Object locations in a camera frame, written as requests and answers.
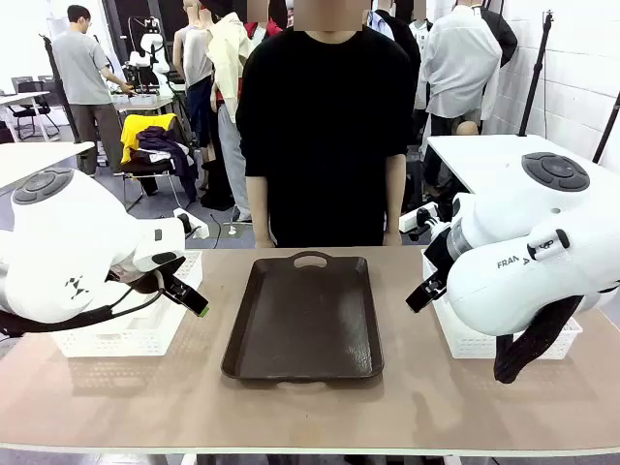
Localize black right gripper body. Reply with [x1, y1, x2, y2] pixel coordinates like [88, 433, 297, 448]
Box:
[422, 227, 456, 282]

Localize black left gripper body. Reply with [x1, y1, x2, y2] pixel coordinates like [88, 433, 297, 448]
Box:
[108, 265, 171, 295]

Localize person's right forearm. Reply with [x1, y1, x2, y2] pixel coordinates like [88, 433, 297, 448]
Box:
[245, 173, 273, 239]

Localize person's left forearm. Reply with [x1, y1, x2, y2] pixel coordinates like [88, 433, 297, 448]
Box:
[384, 153, 407, 236]

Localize white power strip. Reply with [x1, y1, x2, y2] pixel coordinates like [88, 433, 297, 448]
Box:
[172, 207, 211, 240]
[398, 201, 452, 239]

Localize white perforated plastic basket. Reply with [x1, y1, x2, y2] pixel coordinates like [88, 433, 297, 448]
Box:
[420, 251, 582, 360]
[50, 249, 203, 358]

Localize black metal-legged chair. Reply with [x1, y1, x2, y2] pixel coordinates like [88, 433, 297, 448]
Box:
[119, 113, 196, 214]

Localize dark brown serving tray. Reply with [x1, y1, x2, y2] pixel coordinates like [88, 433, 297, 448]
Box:
[221, 250, 386, 384]

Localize dark purple clothes pile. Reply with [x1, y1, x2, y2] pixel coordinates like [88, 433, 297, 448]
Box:
[129, 125, 200, 203]

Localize yellow garment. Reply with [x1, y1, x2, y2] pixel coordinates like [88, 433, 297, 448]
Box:
[119, 112, 178, 165]

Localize person in black shirt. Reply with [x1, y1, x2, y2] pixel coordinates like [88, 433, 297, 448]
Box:
[235, 23, 421, 249]

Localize mannequin in white shirt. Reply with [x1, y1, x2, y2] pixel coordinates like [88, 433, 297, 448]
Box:
[417, 0, 503, 138]

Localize black tripod stand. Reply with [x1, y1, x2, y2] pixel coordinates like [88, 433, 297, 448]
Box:
[516, 8, 556, 138]

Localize black office chair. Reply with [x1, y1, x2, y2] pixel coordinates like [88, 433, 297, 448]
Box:
[8, 76, 61, 142]

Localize black light stand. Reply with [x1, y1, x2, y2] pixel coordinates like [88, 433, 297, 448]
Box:
[39, 33, 81, 144]

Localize man in grey t-shirt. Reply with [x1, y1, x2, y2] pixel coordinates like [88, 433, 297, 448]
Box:
[50, 4, 135, 176]

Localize mannequin in white tank top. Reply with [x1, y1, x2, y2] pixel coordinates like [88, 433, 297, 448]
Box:
[172, 0, 218, 190]

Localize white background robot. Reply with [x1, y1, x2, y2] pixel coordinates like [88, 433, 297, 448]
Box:
[126, 15, 171, 93]

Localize mannequin in cream jacket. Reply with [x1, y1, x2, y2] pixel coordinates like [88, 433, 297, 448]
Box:
[204, 0, 254, 223]

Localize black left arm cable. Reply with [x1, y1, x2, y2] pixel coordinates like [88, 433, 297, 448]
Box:
[0, 269, 167, 340]

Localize grey mannequin base plate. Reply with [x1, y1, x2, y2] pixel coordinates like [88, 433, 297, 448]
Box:
[212, 221, 257, 239]

